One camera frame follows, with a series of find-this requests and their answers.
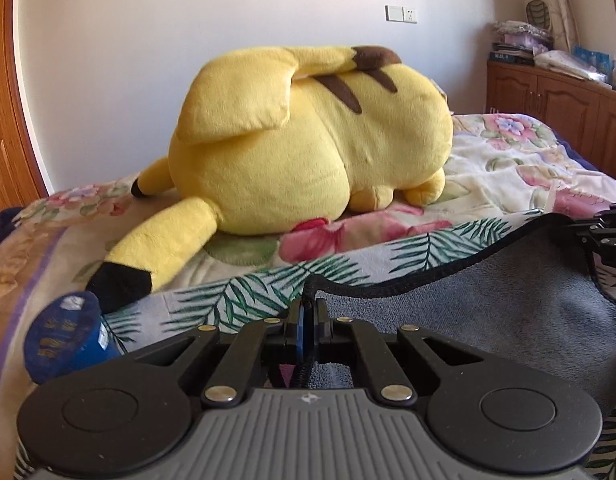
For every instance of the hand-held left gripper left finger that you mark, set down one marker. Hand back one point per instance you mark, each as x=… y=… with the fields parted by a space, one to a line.
x=299 y=336

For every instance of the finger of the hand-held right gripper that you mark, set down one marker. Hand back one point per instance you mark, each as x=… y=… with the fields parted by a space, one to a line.
x=604 y=230
x=613 y=280

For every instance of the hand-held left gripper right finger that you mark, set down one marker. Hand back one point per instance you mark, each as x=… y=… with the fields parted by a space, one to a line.
x=320 y=331

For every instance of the grey leaf-print towel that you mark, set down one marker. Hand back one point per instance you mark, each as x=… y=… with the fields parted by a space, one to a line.
x=468 y=310

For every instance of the floral blanket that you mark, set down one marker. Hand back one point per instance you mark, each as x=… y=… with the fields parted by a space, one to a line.
x=493 y=175

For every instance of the wooden cabinet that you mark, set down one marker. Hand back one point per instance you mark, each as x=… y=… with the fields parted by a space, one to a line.
x=558 y=105

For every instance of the white plastic bag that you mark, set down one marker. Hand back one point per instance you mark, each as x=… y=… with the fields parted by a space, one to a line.
x=568 y=62

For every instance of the yellow plush toy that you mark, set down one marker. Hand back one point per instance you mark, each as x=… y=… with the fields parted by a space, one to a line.
x=308 y=145

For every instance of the stack of books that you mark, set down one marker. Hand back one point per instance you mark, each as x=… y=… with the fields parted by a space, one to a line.
x=513 y=52

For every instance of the blue cylindrical container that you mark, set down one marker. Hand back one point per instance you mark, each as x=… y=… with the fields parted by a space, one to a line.
x=68 y=337

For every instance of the wooden door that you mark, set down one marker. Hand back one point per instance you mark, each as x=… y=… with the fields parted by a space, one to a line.
x=8 y=110

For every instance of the white wall socket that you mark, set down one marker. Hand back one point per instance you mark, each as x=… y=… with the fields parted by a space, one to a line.
x=401 y=13

